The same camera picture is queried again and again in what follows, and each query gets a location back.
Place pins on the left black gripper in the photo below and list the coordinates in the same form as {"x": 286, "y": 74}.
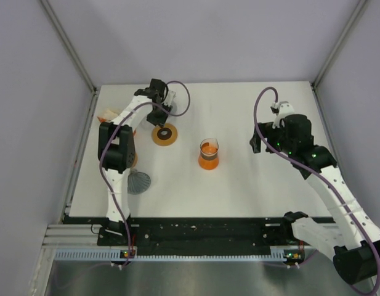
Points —
{"x": 159, "y": 121}

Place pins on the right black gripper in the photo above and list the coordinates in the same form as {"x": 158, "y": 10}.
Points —
{"x": 266, "y": 130}

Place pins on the orange coffee filter box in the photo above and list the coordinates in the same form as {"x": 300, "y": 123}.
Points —
{"x": 111, "y": 115}

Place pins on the orange glass carafe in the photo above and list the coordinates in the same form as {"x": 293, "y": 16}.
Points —
{"x": 208, "y": 158}

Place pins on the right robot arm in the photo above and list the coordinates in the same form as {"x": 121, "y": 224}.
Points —
{"x": 355, "y": 253}

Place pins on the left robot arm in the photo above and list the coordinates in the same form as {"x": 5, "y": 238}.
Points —
{"x": 116, "y": 146}

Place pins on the grey ribbed dripper cone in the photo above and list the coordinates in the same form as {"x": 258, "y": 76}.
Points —
{"x": 137, "y": 182}

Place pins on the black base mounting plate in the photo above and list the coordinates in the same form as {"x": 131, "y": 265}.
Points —
{"x": 214, "y": 249}

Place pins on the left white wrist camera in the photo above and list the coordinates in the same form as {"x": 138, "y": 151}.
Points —
{"x": 169, "y": 98}

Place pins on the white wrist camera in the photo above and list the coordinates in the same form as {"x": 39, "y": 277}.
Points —
{"x": 281, "y": 110}
{"x": 169, "y": 98}

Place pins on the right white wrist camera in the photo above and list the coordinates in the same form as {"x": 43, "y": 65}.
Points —
{"x": 281, "y": 110}

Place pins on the grey slotted cable duct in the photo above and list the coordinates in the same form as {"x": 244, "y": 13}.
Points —
{"x": 273, "y": 254}

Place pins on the left corner aluminium post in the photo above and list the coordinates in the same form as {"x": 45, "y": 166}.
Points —
{"x": 67, "y": 44}

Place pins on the corner aluminium post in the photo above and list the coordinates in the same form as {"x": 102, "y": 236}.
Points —
{"x": 67, "y": 44}
{"x": 341, "y": 41}

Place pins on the right corner aluminium post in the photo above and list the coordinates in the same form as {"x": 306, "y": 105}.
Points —
{"x": 341, "y": 41}

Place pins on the aluminium frame rail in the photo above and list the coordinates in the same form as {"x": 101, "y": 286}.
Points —
{"x": 69, "y": 235}

